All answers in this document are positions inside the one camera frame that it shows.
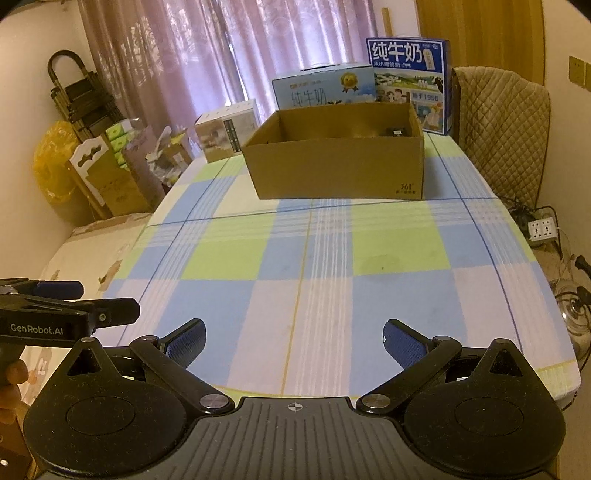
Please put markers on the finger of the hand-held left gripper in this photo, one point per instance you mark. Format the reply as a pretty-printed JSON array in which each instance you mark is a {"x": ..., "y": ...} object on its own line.
[
  {"x": 60, "y": 290},
  {"x": 115, "y": 310}
]

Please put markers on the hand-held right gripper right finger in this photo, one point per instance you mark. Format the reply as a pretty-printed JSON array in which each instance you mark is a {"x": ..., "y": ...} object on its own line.
[{"x": 406, "y": 344}]

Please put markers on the beige quilted chair cover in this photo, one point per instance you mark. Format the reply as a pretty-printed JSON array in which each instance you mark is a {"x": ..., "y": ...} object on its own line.
[{"x": 503, "y": 138}]

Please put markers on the brown cardboard box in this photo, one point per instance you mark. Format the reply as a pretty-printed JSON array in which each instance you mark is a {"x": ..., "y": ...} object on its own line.
[{"x": 337, "y": 166}]

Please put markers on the white appliance box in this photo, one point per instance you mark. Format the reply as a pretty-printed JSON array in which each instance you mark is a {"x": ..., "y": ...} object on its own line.
[{"x": 217, "y": 134}]

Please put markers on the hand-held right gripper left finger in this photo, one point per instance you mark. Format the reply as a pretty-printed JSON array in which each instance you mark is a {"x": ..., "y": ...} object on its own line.
[{"x": 187, "y": 339}]

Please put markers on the wooden stick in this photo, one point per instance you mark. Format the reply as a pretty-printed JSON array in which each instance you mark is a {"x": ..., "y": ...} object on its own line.
[{"x": 388, "y": 23}]

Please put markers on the open brown carton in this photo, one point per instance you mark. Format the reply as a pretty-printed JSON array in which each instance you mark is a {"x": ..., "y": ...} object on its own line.
[{"x": 157, "y": 161}]

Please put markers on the purple curtain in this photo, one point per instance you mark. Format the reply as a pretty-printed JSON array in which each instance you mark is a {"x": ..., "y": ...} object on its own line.
[{"x": 184, "y": 55}]

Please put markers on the wooden door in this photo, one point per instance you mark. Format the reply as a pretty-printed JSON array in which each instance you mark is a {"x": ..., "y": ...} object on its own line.
[{"x": 480, "y": 32}]

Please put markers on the checked tablecloth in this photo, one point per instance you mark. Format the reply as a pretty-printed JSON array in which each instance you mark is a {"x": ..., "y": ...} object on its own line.
[{"x": 369, "y": 286}]

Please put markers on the black folding step ladder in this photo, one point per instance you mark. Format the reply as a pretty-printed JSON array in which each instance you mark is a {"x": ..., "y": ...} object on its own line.
[{"x": 83, "y": 97}]

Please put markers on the dark blue milk carton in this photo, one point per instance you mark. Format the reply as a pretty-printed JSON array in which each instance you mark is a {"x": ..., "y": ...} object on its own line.
[{"x": 406, "y": 69}]

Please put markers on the black slim picture box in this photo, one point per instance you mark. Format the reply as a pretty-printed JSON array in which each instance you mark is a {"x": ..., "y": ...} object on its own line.
[{"x": 396, "y": 132}]

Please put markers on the yellow plastic bag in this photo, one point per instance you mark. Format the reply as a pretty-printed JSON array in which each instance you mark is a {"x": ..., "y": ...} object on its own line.
[{"x": 51, "y": 170}]

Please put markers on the light blue milk carton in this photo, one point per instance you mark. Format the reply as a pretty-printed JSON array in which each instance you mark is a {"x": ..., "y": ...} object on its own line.
[{"x": 318, "y": 87}]

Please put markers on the metal electric fan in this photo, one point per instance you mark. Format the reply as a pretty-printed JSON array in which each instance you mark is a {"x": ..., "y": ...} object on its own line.
[{"x": 575, "y": 314}]

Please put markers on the white power strip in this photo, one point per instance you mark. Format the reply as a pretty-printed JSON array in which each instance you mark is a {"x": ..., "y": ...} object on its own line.
[{"x": 543, "y": 229}]

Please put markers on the cardboard carton with white cutout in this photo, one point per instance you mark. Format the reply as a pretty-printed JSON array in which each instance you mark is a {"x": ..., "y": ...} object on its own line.
[{"x": 115, "y": 189}]

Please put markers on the green tissue packs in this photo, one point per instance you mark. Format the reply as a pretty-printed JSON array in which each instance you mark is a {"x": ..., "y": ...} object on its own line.
[{"x": 120, "y": 138}]

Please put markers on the person's left hand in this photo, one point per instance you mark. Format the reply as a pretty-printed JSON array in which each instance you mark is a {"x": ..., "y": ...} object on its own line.
[{"x": 11, "y": 387}]

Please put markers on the printed beige bed sheet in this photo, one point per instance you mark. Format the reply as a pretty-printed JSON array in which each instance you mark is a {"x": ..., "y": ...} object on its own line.
[{"x": 78, "y": 258}]

